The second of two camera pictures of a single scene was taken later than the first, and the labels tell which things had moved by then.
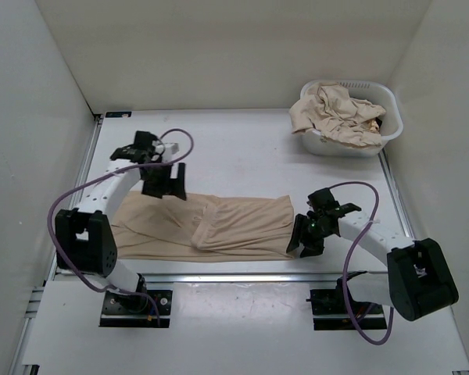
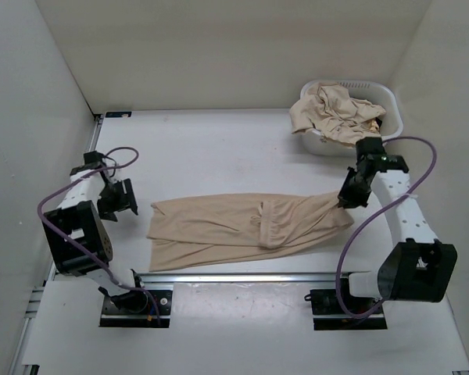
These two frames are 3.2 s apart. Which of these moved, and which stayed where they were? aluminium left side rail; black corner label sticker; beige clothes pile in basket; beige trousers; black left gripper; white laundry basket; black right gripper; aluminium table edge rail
Moved: black left gripper; black right gripper; beige trousers
Stayed: aluminium left side rail; aluminium table edge rail; black corner label sticker; white laundry basket; beige clothes pile in basket
